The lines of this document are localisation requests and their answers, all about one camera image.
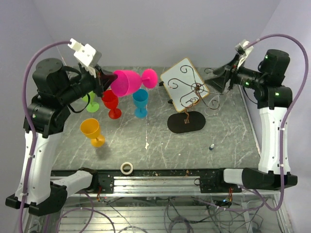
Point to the blue plastic wine glass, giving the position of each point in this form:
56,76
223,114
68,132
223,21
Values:
140,100

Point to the orange plastic wine glass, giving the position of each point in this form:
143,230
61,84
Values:
91,129

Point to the copper wire wine glass rack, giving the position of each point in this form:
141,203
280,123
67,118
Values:
187,121

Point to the aluminium front mounting rail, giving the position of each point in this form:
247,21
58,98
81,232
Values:
164,182

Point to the green plastic wine glass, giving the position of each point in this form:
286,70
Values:
92,106

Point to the red plastic wine glass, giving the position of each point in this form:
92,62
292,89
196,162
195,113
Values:
111,102

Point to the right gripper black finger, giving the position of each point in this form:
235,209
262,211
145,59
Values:
223,69
218,82

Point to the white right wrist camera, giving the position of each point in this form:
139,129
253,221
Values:
243,50

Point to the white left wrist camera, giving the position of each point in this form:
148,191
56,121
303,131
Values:
86,55

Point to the yellow framed whiteboard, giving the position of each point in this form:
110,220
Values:
174,72

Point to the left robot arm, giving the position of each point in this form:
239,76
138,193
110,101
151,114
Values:
58,86

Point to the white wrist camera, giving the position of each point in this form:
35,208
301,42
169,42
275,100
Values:
86,55
243,50

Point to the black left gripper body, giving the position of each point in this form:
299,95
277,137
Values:
89,82

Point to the pink plastic wine glass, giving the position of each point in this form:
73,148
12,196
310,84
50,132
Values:
128,82

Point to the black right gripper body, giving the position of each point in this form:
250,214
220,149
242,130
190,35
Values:
235,76

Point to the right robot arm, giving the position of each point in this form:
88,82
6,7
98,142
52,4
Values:
273,101

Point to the masking tape roll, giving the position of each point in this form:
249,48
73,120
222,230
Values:
126,168

